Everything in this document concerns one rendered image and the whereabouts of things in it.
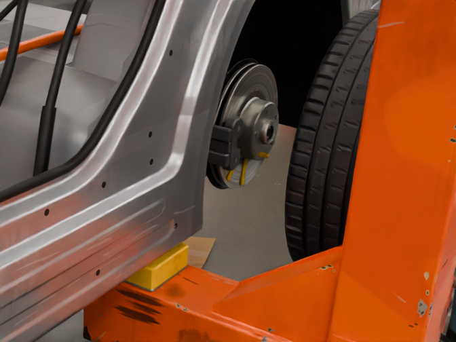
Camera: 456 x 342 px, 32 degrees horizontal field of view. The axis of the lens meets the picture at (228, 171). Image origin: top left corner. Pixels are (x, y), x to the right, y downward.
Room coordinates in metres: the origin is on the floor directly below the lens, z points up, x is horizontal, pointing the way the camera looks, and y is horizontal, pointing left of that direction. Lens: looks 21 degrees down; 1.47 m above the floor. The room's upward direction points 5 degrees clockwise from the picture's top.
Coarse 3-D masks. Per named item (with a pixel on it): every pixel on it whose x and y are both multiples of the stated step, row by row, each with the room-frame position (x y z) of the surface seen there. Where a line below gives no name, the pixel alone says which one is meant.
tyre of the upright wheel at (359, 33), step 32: (352, 32) 1.71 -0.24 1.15; (320, 64) 1.66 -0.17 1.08; (352, 64) 1.63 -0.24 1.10; (320, 96) 1.59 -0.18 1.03; (352, 96) 1.58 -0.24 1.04; (320, 128) 1.56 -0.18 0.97; (352, 128) 1.53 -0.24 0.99; (320, 160) 1.53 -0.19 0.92; (352, 160) 1.51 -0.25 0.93; (288, 192) 1.56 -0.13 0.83; (320, 192) 1.52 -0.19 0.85; (288, 224) 1.57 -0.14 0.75; (320, 224) 1.53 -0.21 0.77
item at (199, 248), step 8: (192, 240) 2.94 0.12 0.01; (200, 240) 2.94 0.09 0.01; (208, 240) 2.94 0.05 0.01; (192, 248) 2.86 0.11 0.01; (200, 248) 2.87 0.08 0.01; (208, 248) 2.88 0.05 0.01; (192, 256) 2.79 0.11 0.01; (200, 256) 2.80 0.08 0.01; (192, 264) 2.72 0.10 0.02; (200, 264) 2.72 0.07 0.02
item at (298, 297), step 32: (320, 256) 1.32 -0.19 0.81; (128, 288) 1.36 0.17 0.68; (160, 288) 1.37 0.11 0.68; (192, 288) 1.38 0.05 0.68; (224, 288) 1.39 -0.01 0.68; (256, 288) 1.27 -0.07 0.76; (288, 288) 1.23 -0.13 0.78; (320, 288) 1.21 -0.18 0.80; (96, 320) 1.39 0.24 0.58; (128, 320) 1.35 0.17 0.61; (160, 320) 1.32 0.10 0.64; (192, 320) 1.29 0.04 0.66; (224, 320) 1.27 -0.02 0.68; (256, 320) 1.26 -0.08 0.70; (288, 320) 1.23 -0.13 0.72; (320, 320) 1.20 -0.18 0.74
